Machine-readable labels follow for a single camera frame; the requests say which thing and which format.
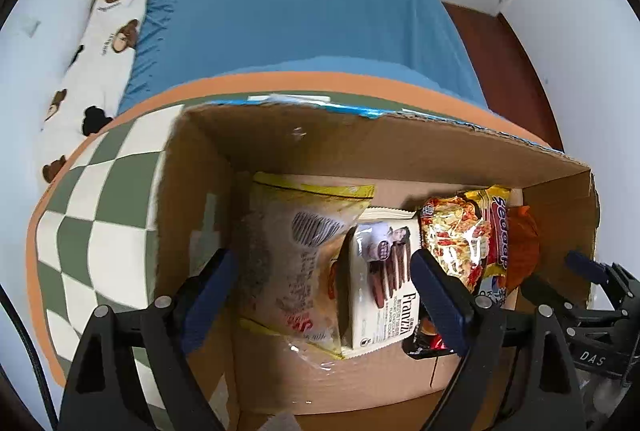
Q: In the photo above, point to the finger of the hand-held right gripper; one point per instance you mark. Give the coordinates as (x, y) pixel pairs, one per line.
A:
(580, 262)
(545, 291)

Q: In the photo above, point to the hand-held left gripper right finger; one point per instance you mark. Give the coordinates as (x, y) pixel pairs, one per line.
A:
(440, 296)

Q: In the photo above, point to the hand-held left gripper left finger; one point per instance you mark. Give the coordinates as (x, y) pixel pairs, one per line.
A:
(210, 296)

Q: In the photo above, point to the dark red candy packet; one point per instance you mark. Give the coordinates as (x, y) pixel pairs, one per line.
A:
(425, 338)

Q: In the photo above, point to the yellow red noodle packet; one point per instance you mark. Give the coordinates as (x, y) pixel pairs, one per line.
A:
(455, 231)

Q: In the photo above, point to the white snack packet yellow edge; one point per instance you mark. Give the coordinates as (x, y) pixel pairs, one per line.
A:
(290, 271)

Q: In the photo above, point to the white chocolate cookie packet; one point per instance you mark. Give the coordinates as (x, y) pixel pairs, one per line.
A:
(375, 236)

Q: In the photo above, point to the cardboard box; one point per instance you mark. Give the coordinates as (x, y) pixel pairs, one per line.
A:
(350, 146)

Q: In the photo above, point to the orange snack packet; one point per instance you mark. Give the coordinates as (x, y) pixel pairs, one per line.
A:
(525, 246)

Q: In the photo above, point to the green white checkered mat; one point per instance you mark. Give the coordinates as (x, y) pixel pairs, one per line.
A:
(100, 236)

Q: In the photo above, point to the white bear print pillow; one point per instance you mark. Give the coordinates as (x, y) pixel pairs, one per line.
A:
(100, 61)

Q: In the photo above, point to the blue bed sheet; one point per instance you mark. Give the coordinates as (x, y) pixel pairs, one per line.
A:
(300, 11)

